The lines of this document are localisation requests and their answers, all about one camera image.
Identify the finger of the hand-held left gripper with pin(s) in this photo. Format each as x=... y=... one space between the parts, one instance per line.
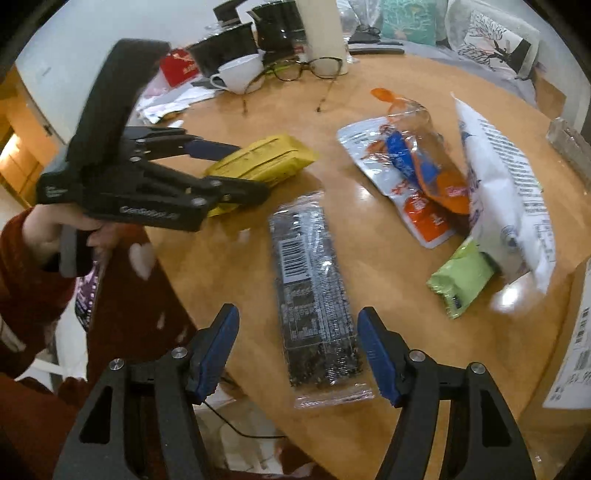
x=210 y=150
x=240 y=191

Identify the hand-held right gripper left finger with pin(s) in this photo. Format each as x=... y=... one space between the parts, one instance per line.
x=217 y=355

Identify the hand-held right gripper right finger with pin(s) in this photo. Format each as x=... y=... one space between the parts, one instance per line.
x=376 y=357

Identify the yellow snack packet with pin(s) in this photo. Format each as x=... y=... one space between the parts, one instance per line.
x=272 y=159

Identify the black seaweed packet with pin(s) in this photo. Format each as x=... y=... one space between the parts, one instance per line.
x=309 y=286

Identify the cardboard box with white label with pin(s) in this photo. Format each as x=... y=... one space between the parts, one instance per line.
x=579 y=364

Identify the person's left forearm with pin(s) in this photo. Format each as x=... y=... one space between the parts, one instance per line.
x=27 y=295

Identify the person's left hand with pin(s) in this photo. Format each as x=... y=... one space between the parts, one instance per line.
x=41 y=235

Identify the pile of white papers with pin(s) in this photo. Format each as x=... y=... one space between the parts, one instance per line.
x=171 y=99

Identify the red paper packet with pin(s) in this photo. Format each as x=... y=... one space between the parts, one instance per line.
x=178 y=67

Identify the white cup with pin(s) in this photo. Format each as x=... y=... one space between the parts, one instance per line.
x=240 y=74

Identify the white plastic bag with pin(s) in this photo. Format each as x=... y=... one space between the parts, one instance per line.
x=221 y=447

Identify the wooden cabinet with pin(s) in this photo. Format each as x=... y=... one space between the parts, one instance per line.
x=23 y=138

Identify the green snack packet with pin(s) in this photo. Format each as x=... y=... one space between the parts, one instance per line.
x=457 y=281

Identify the dark-rimmed eyeglasses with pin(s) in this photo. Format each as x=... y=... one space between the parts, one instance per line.
x=303 y=68

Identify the orange and white snack packet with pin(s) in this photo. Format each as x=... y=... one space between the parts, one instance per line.
x=364 y=147

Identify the purple snack packet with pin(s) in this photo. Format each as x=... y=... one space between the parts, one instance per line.
x=87 y=300

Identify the cream cylindrical tumbler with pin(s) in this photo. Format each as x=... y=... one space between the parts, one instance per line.
x=321 y=37

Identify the wine glass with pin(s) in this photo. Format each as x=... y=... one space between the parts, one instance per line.
x=351 y=46

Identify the clear plastic snack bag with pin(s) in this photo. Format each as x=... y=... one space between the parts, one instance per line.
x=415 y=120

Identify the large white snack bag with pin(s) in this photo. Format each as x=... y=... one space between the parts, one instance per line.
x=498 y=175

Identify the teal patterned pillow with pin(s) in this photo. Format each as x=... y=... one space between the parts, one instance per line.
x=406 y=21

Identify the grey sofa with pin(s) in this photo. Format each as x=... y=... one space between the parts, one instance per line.
x=434 y=50

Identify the white pillow with deer print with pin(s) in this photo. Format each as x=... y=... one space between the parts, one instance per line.
x=489 y=44

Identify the clear plastic tray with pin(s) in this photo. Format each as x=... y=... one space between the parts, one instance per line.
x=570 y=141

